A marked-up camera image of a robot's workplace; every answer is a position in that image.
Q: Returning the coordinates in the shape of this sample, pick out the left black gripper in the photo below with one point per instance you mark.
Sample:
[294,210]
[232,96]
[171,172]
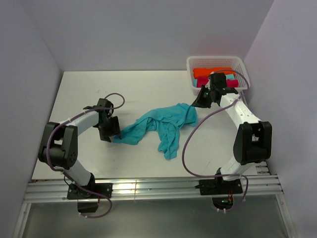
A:
[115,130]

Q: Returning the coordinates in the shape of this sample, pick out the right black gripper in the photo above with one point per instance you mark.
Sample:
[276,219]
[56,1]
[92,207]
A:
[199,101]

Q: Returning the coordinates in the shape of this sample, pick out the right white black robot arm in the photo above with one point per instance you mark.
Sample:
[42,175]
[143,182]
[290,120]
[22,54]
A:
[253,140]

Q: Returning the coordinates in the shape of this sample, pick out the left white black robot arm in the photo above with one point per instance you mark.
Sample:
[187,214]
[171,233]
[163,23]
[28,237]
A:
[59,145]

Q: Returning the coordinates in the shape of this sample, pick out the pink rolled t shirt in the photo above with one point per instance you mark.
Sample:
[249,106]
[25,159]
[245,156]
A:
[203,80]

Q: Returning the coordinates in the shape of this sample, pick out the orange rolled t shirt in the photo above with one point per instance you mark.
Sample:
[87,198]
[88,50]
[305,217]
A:
[198,72]

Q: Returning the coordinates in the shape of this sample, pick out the light teal rolled t shirt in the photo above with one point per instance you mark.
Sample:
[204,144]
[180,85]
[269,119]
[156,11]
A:
[230,77]

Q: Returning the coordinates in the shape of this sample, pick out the white plastic basket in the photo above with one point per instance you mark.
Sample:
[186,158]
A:
[210,62]

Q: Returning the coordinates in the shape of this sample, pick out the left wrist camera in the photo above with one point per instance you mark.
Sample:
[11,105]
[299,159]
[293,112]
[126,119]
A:
[103,105]

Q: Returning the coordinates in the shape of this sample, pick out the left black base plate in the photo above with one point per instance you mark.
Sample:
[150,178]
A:
[75,193]

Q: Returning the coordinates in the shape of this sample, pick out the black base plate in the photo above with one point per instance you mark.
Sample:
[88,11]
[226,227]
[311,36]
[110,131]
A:
[75,193]
[210,186]

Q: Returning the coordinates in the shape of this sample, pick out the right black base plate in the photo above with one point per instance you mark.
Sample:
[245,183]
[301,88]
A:
[210,186]

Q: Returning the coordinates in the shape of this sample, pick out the aluminium rail frame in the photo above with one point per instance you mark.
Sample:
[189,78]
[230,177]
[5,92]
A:
[155,197]

